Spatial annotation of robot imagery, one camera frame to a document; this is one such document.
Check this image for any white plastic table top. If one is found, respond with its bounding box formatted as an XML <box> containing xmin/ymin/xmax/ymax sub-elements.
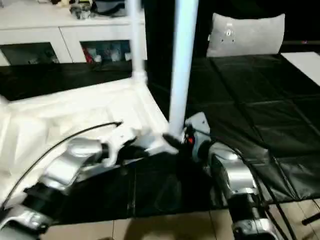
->
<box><xmin>0</xmin><ymin>74</ymin><xmax>177</xmax><ymax>208</ymax></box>

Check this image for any black cabinet with gold label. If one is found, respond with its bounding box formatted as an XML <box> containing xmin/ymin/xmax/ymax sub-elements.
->
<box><xmin>144</xmin><ymin>0</ymin><xmax>216</xmax><ymax>59</ymax></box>

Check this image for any grey cushion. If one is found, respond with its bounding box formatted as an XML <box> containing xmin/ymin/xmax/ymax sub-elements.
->
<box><xmin>206</xmin><ymin>12</ymin><xmax>286</xmax><ymax>58</ymax></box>

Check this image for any white sideboard with glass doors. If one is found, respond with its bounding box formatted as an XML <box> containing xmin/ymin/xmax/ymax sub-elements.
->
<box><xmin>0</xmin><ymin>0</ymin><xmax>149</xmax><ymax>67</ymax></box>

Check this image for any grey helmet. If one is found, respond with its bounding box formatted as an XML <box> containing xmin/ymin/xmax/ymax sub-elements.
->
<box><xmin>94</xmin><ymin>0</ymin><xmax>131</xmax><ymax>16</ymax></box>

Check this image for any black stand leg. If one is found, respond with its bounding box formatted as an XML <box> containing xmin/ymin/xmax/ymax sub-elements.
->
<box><xmin>301</xmin><ymin>213</ymin><xmax>320</xmax><ymax>226</ymax></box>

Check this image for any dark clutter pile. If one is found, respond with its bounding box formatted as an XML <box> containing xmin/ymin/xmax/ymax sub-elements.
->
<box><xmin>69</xmin><ymin>3</ymin><xmax>95</xmax><ymax>21</ymax></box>

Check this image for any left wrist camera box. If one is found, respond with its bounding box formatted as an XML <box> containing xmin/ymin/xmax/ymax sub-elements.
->
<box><xmin>101</xmin><ymin>121</ymin><xmax>138</xmax><ymax>169</ymax></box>

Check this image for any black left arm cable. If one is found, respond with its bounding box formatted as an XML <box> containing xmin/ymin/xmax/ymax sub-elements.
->
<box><xmin>0</xmin><ymin>120</ymin><xmax>124</xmax><ymax>211</ymax></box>

